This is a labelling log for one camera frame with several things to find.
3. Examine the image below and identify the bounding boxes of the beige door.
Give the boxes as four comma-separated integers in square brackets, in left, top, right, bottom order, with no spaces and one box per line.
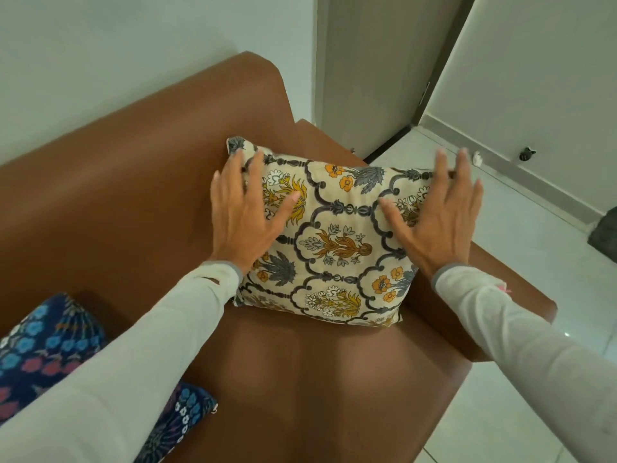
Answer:
[319,0,479,160]

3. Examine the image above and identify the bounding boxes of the blue floral cushion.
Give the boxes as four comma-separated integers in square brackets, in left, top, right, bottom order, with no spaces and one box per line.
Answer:
[0,292,109,425]

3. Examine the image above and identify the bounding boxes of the brown leather sofa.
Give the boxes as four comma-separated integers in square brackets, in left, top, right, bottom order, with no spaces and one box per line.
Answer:
[0,51,558,463]

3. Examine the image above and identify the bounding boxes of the purple floral cushion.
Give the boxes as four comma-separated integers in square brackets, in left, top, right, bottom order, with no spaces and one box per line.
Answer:
[140,381,219,463]

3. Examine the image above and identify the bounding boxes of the person's right hand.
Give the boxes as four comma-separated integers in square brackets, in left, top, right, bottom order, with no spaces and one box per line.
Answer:
[378,147,484,280]

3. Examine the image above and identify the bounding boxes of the person's left forearm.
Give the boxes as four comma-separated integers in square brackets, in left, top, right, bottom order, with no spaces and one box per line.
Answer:
[0,261,242,463]

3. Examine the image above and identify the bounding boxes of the cream floral patterned cushion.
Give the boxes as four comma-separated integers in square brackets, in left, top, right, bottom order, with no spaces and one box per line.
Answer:
[226,136,456,328]

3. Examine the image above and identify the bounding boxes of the person's left hand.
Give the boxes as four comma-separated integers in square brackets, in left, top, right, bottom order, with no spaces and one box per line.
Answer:
[208,150,302,275]

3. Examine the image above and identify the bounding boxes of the dark grey bag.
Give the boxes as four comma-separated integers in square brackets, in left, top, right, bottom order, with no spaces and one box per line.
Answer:
[587,205,617,264]

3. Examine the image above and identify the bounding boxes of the person's right forearm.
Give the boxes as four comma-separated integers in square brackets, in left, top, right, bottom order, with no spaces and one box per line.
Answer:
[430,262,617,463]

